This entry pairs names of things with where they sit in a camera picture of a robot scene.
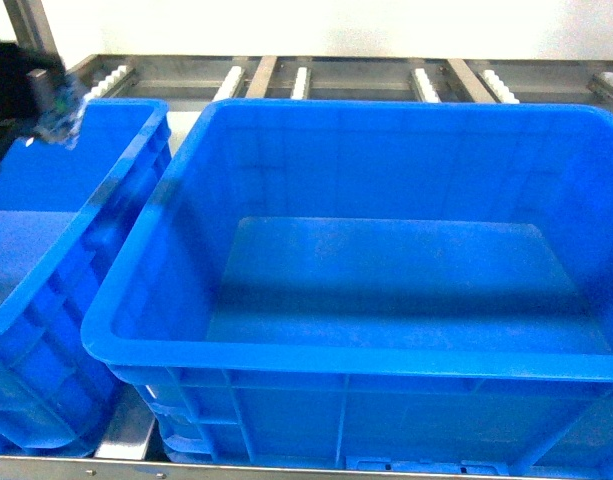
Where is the steel rack shelf frame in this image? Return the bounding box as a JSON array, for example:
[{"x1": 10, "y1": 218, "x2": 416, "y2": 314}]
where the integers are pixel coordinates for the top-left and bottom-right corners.
[{"x1": 0, "y1": 0, "x2": 613, "y2": 480}]

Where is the large blue plastic crate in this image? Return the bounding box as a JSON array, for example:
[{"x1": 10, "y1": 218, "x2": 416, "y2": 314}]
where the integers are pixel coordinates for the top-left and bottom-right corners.
[{"x1": 81, "y1": 99, "x2": 613, "y2": 479}]

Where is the red mushroom push button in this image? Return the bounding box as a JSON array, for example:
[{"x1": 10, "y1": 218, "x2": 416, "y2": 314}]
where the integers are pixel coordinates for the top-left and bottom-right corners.
[{"x1": 27, "y1": 69, "x2": 87, "y2": 149}]

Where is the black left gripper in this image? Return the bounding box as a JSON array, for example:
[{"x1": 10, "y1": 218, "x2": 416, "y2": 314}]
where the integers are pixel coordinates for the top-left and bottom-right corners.
[{"x1": 0, "y1": 42, "x2": 66, "y2": 163}]

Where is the left blue plastic crate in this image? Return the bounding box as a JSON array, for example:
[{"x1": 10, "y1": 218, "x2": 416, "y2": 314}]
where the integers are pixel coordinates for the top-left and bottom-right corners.
[{"x1": 0, "y1": 99, "x2": 171, "y2": 456}]

